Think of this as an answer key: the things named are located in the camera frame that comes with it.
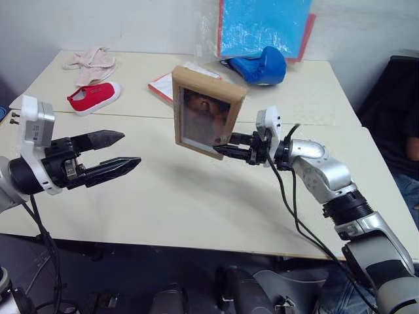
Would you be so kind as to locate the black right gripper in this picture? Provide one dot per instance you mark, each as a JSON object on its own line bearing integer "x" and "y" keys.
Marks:
{"x": 258, "y": 153}

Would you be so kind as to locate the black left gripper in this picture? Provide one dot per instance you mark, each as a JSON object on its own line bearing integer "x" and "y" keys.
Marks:
{"x": 60, "y": 163}

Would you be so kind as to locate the wooden picture frame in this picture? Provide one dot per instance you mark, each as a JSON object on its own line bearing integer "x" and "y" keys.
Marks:
{"x": 204, "y": 114}

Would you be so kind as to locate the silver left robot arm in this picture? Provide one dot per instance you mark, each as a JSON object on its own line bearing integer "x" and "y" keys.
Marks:
{"x": 20, "y": 176}

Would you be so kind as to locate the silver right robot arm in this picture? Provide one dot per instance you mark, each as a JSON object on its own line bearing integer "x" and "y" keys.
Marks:
{"x": 327, "y": 170}

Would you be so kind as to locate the red canvas shoe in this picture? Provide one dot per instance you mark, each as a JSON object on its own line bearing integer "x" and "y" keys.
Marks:
{"x": 93, "y": 96}

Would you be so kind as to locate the blue padded glove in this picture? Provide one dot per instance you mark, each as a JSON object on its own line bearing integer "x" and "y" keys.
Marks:
{"x": 262, "y": 67}

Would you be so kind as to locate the red and white booklet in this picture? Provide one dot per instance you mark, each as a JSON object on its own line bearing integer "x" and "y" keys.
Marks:
{"x": 162, "y": 86}

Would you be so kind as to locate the pink crumpled cloth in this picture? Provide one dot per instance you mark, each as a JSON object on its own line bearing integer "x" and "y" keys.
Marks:
{"x": 93, "y": 63}

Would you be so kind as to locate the blue board in plastic wrap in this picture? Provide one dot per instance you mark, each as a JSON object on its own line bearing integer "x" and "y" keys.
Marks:
{"x": 258, "y": 26}

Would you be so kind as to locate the red flat board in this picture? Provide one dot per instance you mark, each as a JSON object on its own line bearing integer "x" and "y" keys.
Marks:
{"x": 306, "y": 39}

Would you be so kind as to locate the dark rounded robot housing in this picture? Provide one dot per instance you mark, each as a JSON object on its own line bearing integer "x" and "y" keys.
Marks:
{"x": 242, "y": 291}
{"x": 171, "y": 301}

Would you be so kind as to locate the seated person in jeans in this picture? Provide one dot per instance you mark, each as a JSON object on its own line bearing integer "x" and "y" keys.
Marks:
{"x": 410, "y": 170}

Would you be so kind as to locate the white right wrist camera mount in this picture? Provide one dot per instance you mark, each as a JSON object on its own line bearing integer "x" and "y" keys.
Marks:
{"x": 270, "y": 121}

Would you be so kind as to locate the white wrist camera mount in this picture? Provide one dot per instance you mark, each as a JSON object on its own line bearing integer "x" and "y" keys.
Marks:
{"x": 30, "y": 124}
{"x": 270, "y": 121}

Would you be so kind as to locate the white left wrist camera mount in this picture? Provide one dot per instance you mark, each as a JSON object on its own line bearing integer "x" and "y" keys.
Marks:
{"x": 30, "y": 124}

